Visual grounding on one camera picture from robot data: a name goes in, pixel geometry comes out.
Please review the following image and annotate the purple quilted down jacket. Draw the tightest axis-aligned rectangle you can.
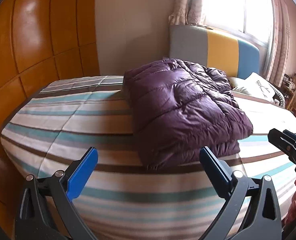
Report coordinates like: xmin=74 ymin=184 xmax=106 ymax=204
xmin=122 ymin=59 xmax=253 ymax=170

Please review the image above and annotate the cluttered desk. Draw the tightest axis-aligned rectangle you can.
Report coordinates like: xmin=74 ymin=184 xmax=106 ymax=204
xmin=282 ymin=72 xmax=296 ymax=98

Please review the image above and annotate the white deer print pillow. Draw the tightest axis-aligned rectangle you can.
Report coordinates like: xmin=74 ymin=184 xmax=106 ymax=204
xmin=228 ymin=72 xmax=275 ymax=102

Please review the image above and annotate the right patterned curtain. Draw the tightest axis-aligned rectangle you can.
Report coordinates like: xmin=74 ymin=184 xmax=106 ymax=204
xmin=264 ymin=0 xmax=290 ymax=87

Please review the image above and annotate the patterned curtain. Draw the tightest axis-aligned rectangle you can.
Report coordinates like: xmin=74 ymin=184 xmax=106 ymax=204
xmin=169 ymin=0 xmax=206 ymax=26
xmin=264 ymin=0 xmax=290 ymax=87

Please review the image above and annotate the striped bed sheet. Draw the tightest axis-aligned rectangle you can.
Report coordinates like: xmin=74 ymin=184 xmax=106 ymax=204
xmin=1 ymin=76 xmax=296 ymax=239

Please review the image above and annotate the grey yellow blue sofa chair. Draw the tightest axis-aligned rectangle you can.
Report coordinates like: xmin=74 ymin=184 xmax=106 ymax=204
xmin=169 ymin=24 xmax=287 ymax=108

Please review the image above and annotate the window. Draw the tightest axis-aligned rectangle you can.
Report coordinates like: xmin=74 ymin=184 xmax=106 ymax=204
xmin=202 ymin=0 xmax=273 ymax=43

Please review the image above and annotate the left patterned curtain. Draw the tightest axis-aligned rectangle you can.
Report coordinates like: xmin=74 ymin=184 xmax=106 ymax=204
xmin=169 ymin=0 xmax=206 ymax=26

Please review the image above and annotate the wooden wardrobe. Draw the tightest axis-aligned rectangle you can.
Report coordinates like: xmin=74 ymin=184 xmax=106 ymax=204
xmin=0 ymin=0 xmax=100 ymax=236

